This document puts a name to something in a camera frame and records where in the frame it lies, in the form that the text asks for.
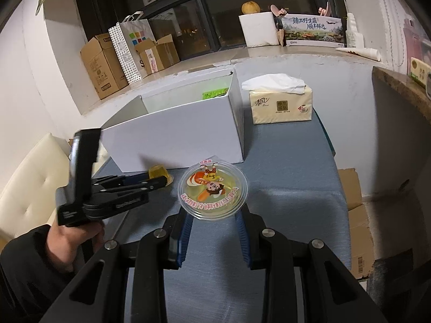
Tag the orange pomelo fruit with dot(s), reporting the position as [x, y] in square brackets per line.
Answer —
[250, 7]

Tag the floor cardboard box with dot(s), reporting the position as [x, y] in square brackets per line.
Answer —
[362, 254]

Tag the tall brown cardboard box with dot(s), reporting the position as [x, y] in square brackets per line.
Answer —
[102, 65]

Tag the white open cardboard box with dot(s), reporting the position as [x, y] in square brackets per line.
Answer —
[177, 128]

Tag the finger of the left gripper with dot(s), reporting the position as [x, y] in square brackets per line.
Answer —
[120, 180]
[148, 185]

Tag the green seaweed snack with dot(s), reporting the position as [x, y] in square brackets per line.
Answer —
[211, 94]

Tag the white plastic bottle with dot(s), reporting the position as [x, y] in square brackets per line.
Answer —
[354, 39]

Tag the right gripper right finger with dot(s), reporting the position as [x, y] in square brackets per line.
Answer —
[304, 282]

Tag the pale yellow jelly cup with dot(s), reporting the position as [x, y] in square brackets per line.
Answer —
[213, 189]

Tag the printed landscape carton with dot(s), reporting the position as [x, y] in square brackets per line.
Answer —
[313, 30]

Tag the white dotted shopping bag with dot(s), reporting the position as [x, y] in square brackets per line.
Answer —
[125, 36]

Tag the yellow tissue pack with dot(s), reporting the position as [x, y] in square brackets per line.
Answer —
[276, 98]

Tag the small open cardboard box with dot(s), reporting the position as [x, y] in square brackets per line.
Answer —
[159, 55]

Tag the white foam box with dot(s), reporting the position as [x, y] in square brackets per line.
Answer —
[259, 29]

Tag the person's left hand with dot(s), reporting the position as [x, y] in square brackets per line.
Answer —
[63, 242]

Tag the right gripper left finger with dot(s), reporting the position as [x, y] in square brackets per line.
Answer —
[98, 292]

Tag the cream leather sofa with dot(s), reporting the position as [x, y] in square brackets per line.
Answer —
[28, 199]

